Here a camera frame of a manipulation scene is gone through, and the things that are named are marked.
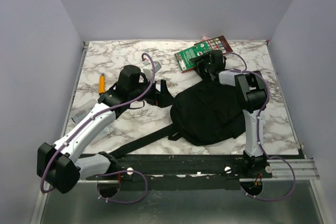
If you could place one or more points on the black student backpack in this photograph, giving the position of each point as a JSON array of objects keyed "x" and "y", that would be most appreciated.
[{"x": 204, "y": 114}]

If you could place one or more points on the orange utility knife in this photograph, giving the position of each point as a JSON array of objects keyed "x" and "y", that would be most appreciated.
[{"x": 102, "y": 84}]

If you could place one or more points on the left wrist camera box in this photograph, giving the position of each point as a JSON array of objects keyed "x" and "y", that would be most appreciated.
[{"x": 148, "y": 70}]

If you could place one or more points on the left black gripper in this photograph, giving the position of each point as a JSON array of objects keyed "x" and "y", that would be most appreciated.
[{"x": 163, "y": 98}]

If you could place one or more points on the dark red book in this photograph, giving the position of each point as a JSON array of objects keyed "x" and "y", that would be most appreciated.
[{"x": 219, "y": 43}]

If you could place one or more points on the green book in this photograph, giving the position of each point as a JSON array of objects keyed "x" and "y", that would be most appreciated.
[{"x": 184, "y": 58}]

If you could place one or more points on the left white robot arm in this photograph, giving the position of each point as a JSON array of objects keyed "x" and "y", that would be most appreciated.
[{"x": 61, "y": 165}]

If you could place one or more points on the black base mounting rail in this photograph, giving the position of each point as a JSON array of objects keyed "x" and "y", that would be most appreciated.
[{"x": 180, "y": 172}]

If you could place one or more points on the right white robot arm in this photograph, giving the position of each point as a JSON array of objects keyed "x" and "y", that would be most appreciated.
[{"x": 252, "y": 95}]

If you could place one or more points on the clear plastic screw box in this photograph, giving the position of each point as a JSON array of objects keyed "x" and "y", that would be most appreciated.
[{"x": 79, "y": 113}]

